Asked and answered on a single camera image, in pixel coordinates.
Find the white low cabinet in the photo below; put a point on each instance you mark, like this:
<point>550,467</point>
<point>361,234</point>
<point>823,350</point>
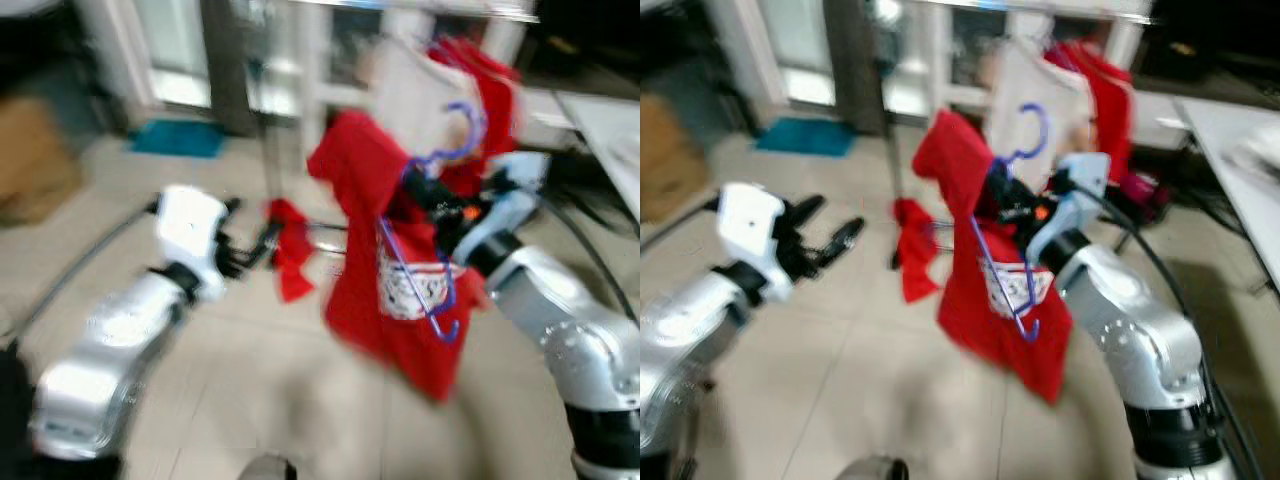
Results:
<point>550,105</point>
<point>1160,115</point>

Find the small red cloth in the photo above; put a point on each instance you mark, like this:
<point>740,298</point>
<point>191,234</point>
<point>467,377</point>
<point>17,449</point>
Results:
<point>915,250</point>
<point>290,250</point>

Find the white display cabinet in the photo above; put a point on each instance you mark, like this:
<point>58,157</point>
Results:
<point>330,60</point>
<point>950,60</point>

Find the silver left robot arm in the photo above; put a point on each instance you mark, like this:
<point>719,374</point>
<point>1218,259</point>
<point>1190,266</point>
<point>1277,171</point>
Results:
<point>690,340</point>
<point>110,340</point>

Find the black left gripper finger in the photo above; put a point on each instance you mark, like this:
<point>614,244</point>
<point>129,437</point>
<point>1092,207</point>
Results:
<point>234,206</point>
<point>266,245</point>
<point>842,242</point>
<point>808,208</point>

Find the plain cardboard box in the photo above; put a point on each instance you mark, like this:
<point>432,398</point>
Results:
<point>35,160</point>
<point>665,160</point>

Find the plain red shirt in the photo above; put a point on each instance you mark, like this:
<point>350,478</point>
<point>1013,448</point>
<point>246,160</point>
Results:
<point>500,100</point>
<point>1115,100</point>

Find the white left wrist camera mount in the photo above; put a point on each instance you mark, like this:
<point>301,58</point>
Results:
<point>190,230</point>
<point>750,225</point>

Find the glass sliding door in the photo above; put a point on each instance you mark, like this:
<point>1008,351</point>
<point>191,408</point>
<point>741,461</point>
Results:
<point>790,50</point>
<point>170,50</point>

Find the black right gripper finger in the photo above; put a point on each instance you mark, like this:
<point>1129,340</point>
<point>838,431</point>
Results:
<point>425,180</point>
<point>1002,175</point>
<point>430,208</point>
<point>1005,207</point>

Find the red t-shirt white print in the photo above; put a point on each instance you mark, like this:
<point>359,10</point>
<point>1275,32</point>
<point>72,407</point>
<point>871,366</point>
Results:
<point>350,170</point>
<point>950,160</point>

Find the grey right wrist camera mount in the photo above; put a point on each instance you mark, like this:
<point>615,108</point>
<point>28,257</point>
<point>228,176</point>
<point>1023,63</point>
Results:
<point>1075,195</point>
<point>505,200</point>

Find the purple plastic hanger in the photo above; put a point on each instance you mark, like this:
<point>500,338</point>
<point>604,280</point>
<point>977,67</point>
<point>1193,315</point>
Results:
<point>1043,125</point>
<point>476,130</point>

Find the black television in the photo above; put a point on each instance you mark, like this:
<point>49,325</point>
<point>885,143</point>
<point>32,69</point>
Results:
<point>1210,40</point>
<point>590,40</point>

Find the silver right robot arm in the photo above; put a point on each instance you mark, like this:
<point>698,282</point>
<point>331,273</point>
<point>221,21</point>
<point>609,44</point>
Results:
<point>570,330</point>
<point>1140,330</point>

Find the teal floor mat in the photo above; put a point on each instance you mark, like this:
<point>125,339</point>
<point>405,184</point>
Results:
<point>175,138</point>
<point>805,137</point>

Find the black side table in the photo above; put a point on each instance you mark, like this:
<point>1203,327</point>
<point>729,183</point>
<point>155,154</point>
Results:
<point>40,40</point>
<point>690,50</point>

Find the grey curtain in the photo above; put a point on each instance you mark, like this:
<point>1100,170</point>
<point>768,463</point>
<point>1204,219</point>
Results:
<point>852,70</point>
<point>230,70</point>

